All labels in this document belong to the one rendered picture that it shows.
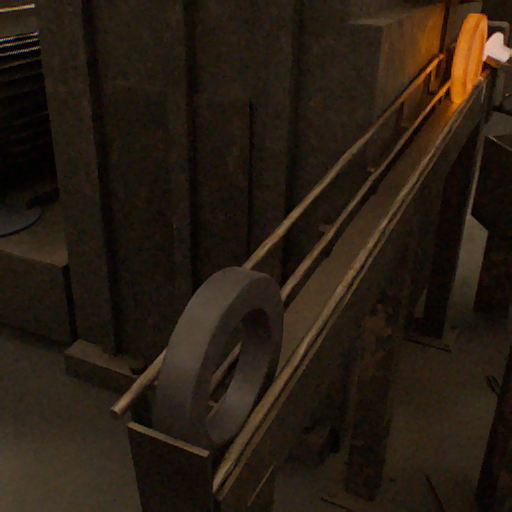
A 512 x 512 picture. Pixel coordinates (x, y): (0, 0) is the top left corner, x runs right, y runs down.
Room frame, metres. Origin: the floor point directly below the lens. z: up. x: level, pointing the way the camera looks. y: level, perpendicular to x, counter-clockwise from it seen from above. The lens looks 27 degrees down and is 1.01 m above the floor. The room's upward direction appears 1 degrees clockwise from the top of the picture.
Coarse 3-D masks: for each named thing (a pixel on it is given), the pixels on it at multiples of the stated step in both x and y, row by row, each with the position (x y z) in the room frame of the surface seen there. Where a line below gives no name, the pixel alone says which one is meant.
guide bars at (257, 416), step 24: (432, 144) 1.05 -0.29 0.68; (408, 192) 0.89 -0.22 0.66; (384, 216) 0.81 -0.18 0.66; (360, 264) 0.69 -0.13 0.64; (336, 288) 0.64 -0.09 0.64; (312, 336) 0.56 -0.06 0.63; (288, 360) 0.52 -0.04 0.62; (264, 408) 0.46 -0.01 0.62; (240, 432) 0.43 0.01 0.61; (240, 456) 0.42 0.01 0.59; (216, 480) 0.38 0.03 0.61
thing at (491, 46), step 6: (492, 36) 1.52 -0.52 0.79; (498, 36) 1.52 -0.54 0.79; (486, 42) 1.53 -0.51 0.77; (492, 42) 1.52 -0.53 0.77; (498, 42) 1.52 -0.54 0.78; (486, 48) 1.53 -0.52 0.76; (492, 48) 1.52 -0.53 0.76; (498, 48) 1.51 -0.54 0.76; (486, 54) 1.52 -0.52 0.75; (492, 54) 1.52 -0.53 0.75; (498, 54) 1.51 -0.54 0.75; (504, 54) 1.51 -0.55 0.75; (504, 60) 1.50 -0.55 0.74
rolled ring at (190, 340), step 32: (224, 288) 0.45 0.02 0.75; (256, 288) 0.48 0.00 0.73; (192, 320) 0.42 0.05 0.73; (224, 320) 0.43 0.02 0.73; (256, 320) 0.51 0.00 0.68; (192, 352) 0.40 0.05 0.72; (256, 352) 0.51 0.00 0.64; (160, 384) 0.39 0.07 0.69; (192, 384) 0.39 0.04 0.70; (256, 384) 0.50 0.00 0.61; (160, 416) 0.39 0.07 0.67; (192, 416) 0.38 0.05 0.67; (224, 416) 0.47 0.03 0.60; (224, 448) 0.43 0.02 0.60
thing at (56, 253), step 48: (0, 48) 1.88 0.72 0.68; (0, 96) 1.72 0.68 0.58; (0, 144) 1.68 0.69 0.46; (48, 144) 1.86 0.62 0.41; (0, 192) 1.76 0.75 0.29; (48, 192) 1.79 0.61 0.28; (0, 240) 1.53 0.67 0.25; (48, 240) 1.53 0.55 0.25; (0, 288) 1.49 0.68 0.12; (48, 288) 1.42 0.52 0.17; (48, 336) 1.43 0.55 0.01
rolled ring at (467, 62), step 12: (468, 24) 1.40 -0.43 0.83; (480, 24) 1.41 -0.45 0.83; (468, 36) 1.38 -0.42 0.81; (480, 36) 1.47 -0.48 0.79; (456, 48) 1.37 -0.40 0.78; (468, 48) 1.36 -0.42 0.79; (480, 48) 1.49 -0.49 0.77; (456, 60) 1.36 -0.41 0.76; (468, 60) 1.35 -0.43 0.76; (480, 60) 1.49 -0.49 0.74; (456, 72) 1.36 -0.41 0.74; (468, 72) 1.36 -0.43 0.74; (456, 84) 1.37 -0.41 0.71; (468, 84) 1.39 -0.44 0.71; (456, 96) 1.39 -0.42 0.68
